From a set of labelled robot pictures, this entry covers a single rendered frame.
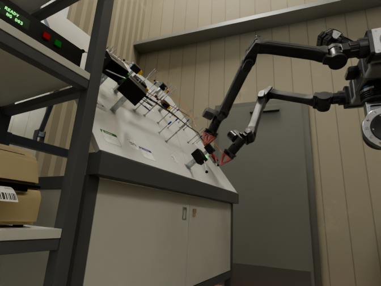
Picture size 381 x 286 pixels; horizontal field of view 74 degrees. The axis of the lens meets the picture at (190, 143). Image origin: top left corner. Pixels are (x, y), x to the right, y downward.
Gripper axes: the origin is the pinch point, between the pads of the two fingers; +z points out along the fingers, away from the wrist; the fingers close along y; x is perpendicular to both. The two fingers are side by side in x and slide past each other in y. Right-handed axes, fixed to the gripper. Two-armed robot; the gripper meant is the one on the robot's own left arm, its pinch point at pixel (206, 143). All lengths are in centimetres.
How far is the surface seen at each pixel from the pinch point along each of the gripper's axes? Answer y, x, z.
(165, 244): 61, 21, 40
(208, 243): 23, 31, 45
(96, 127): 91, -7, 7
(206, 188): 31.4, 19.4, 18.5
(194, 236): 37, 26, 40
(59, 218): 107, 8, 26
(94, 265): 94, 14, 39
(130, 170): 85, 7, 14
